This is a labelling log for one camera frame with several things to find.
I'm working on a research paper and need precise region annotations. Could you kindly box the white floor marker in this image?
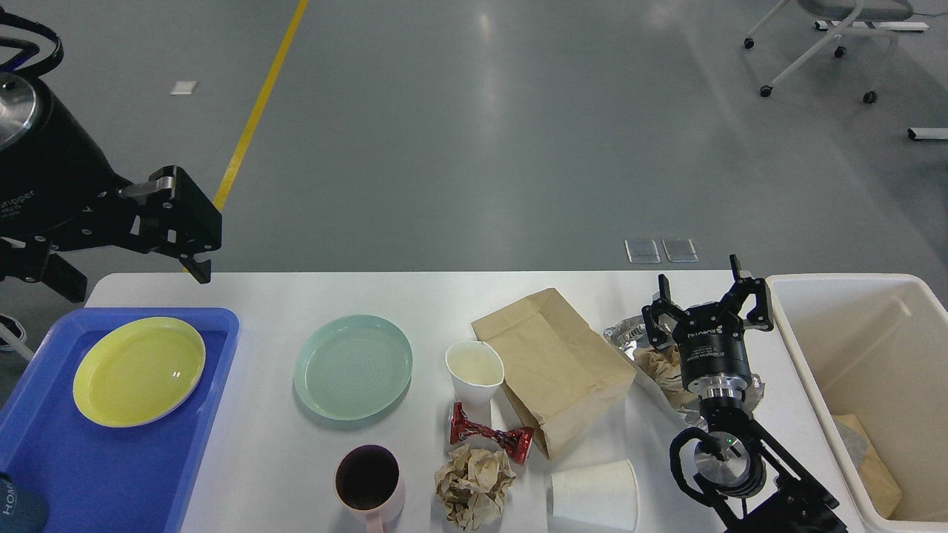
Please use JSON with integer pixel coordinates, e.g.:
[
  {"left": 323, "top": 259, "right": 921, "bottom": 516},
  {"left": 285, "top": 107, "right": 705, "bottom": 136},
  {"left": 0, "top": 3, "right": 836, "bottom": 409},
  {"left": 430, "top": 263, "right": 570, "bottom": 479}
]
[{"left": 169, "top": 81, "right": 198, "bottom": 95}]

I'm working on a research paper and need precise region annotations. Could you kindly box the white furniture foot right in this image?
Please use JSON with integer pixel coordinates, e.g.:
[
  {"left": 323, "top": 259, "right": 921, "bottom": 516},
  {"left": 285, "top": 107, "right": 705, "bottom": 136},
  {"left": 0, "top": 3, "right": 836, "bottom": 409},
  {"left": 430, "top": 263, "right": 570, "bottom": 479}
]
[{"left": 907, "top": 126, "right": 948, "bottom": 141}]

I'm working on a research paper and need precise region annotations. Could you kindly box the brown paper in bin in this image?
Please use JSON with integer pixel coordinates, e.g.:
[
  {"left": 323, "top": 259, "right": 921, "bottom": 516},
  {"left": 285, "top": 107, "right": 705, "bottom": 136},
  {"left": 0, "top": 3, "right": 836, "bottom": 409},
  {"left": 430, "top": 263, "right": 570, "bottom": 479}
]
[{"left": 832, "top": 414, "right": 904, "bottom": 519}]

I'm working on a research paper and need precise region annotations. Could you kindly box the blue plastic tray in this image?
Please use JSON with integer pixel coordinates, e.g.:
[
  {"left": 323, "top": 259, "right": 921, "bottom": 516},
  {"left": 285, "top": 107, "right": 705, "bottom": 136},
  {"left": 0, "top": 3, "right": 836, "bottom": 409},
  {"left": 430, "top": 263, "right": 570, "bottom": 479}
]
[{"left": 1, "top": 307, "right": 239, "bottom": 532}]

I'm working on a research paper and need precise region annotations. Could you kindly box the red foil candy wrapper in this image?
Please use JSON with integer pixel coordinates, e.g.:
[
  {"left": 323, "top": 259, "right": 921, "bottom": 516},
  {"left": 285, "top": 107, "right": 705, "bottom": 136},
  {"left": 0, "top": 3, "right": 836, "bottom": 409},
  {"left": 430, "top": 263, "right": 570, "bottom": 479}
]
[{"left": 448, "top": 401, "right": 535, "bottom": 466}]

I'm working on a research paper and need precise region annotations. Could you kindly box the pink mug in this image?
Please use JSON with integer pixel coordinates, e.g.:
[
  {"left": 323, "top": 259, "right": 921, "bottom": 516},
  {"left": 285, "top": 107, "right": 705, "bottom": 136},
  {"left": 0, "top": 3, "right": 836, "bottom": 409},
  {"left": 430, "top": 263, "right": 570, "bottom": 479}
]
[{"left": 334, "top": 444, "right": 406, "bottom": 532}]

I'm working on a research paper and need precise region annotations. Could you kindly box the left floor socket plate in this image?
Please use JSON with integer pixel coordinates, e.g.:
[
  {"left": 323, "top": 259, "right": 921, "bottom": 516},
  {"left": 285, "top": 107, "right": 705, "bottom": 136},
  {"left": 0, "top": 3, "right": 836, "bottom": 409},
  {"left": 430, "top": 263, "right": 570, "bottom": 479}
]
[{"left": 625, "top": 238, "right": 661, "bottom": 264}]

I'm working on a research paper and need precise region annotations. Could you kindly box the crumpled aluminium foil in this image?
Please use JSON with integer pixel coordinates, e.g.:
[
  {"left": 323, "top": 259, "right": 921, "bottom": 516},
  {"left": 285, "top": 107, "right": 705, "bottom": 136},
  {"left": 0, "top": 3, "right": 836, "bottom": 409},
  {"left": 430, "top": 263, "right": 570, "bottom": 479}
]
[{"left": 604, "top": 317, "right": 767, "bottom": 430}]

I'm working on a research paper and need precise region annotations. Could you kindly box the brown paper bag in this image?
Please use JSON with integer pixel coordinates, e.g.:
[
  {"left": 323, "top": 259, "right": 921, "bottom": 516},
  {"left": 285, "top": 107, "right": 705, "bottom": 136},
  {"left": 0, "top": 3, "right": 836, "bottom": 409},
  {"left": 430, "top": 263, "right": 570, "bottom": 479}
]
[{"left": 471, "top": 288, "right": 637, "bottom": 460}]

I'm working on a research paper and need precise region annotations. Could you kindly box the floor socket plate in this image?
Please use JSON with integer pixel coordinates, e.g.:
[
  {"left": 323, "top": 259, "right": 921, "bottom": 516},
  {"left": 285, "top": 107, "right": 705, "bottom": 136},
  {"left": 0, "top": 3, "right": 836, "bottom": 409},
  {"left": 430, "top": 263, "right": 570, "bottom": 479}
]
[
  {"left": 661, "top": 238, "right": 700, "bottom": 263},
  {"left": 625, "top": 238, "right": 661, "bottom": 264}
]

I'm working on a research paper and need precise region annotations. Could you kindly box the crumpled brown paper napkin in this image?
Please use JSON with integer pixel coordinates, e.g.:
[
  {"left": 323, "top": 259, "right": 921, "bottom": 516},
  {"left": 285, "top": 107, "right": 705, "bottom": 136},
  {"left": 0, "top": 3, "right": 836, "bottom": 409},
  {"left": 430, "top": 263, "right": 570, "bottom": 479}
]
[{"left": 632, "top": 344, "right": 698, "bottom": 411}]

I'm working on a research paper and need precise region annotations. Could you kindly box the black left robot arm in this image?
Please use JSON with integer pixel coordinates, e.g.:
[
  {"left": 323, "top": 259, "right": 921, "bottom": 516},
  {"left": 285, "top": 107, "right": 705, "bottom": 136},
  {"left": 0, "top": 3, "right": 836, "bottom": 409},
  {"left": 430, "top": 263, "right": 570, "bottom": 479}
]
[{"left": 1, "top": 11, "right": 222, "bottom": 303}]

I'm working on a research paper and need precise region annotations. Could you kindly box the white plastic bin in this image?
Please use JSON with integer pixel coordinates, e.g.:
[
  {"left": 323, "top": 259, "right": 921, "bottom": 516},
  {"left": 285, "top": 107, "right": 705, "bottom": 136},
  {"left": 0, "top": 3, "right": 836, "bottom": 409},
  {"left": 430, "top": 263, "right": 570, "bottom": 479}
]
[{"left": 767, "top": 273, "right": 947, "bottom": 532}]

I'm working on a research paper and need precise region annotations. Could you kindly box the lying white paper cup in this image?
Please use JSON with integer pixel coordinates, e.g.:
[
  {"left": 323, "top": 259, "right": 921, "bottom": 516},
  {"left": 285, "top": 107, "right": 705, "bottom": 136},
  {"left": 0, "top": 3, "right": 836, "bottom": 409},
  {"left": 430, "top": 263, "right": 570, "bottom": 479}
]
[{"left": 550, "top": 458, "right": 640, "bottom": 531}]

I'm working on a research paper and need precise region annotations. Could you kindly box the yellow plate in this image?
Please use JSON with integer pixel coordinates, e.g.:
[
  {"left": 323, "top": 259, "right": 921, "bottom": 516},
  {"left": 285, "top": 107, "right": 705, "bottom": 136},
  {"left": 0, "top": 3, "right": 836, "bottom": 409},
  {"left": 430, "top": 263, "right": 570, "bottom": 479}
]
[{"left": 73, "top": 316, "right": 206, "bottom": 428}]

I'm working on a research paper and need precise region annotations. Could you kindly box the dark teal mug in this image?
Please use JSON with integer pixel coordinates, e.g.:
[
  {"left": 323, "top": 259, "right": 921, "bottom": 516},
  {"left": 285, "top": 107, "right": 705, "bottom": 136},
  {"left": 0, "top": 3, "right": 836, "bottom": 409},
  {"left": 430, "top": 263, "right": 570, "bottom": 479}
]
[{"left": 1, "top": 472, "right": 50, "bottom": 532}]

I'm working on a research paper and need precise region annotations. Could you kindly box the chair leg with caster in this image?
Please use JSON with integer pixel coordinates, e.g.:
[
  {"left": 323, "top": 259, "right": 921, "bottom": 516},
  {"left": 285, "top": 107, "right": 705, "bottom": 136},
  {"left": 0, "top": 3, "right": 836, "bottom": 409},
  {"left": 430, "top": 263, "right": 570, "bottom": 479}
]
[{"left": 1, "top": 314, "right": 35, "bottom": 362}]

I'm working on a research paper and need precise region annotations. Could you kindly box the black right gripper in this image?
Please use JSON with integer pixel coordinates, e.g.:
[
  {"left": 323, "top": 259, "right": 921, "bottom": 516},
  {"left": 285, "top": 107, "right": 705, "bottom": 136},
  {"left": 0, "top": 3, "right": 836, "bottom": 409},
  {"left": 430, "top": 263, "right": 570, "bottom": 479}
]
[{"left": 641, "top": 254, "right": 775, "bottom": 404}]

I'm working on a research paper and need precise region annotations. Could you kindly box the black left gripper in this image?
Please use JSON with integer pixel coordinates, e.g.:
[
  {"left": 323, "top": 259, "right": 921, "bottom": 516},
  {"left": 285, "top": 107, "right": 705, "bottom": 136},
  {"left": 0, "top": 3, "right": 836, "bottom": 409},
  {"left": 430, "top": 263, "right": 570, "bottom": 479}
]
[{"left": 1, "top": 72, "right": 222, "bottom": 303}]

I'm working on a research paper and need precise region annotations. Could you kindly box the right floor socket plate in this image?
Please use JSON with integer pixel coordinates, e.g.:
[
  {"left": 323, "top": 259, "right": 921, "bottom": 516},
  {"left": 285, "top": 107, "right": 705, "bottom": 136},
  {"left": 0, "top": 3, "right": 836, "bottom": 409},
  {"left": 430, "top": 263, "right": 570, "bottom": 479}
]
[{"left": 661, "top": 238, "right": 700, "bottom": 263}]

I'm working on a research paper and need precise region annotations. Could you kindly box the crumpled brown paper ball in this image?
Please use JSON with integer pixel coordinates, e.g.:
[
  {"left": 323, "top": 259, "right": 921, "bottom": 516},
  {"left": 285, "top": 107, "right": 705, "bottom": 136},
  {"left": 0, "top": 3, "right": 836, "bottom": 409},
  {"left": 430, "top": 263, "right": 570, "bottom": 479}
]
[{"left": 434, "top": 445, "right": 517, "bottom": 532}]

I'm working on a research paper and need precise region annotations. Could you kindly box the white table leg base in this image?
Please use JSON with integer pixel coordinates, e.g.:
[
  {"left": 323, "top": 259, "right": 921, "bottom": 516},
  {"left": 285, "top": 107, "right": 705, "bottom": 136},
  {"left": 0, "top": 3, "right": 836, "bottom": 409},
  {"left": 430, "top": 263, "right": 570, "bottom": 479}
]
[{"left": 815, "top": 20, "right": 929, "bottom": 33}]

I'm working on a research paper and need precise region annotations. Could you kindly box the white office chair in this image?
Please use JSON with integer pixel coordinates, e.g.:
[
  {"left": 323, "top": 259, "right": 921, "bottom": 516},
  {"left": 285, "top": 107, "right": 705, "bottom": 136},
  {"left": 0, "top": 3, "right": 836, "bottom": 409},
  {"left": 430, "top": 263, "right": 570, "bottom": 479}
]
[{"left": 759, "top": 1, "right": 915, "bottom": 104}]

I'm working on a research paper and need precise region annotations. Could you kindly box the upright white paper cup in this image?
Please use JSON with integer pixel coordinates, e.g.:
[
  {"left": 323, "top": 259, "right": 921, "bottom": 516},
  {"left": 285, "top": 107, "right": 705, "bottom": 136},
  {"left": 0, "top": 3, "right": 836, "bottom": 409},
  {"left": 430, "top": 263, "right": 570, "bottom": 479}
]
[{"left": 444, "top": 341, "right": 507, "bottom": 408}]

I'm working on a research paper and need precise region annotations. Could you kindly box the mint green plate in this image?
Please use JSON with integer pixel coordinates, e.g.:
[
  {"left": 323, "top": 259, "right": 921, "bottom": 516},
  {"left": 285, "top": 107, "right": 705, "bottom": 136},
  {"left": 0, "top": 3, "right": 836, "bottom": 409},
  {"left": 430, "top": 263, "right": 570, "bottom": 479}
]
[{"left": 293, "top": 315, "right": 413, "bottom": 421}]

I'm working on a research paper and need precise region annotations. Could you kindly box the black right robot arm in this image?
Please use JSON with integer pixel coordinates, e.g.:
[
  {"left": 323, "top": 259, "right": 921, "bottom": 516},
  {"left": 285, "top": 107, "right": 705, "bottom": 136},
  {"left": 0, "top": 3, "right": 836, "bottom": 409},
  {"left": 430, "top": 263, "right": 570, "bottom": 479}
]
[{"left": 642, "top": 255, "right": 847, "bottom": 532}]

